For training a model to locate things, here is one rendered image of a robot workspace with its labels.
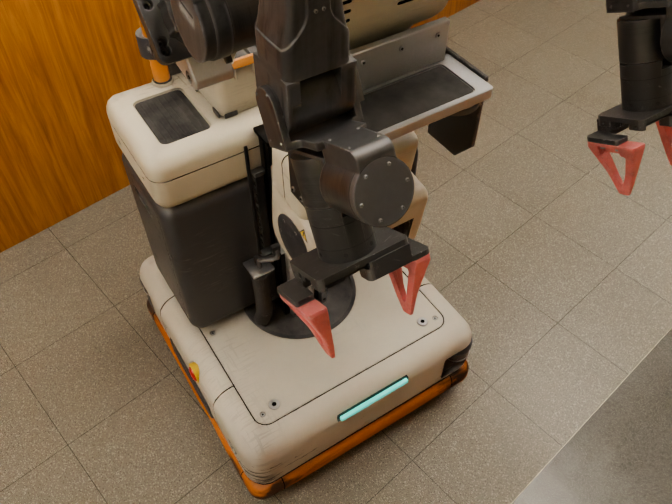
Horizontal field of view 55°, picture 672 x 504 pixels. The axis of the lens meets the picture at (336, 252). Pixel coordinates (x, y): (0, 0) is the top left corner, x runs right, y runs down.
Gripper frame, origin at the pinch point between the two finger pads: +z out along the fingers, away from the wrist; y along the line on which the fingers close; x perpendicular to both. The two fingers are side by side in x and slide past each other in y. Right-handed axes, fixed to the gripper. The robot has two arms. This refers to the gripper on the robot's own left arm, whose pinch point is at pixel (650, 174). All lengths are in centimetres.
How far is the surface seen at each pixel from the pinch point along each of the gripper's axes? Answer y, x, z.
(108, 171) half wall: -43, 172, 14
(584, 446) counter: -30.7, -15.3, 14.1
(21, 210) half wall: -72, 166, 14
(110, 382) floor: -70, 114, 54
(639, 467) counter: -27.9, -19.2, 16.1
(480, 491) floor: -6, 46, 89
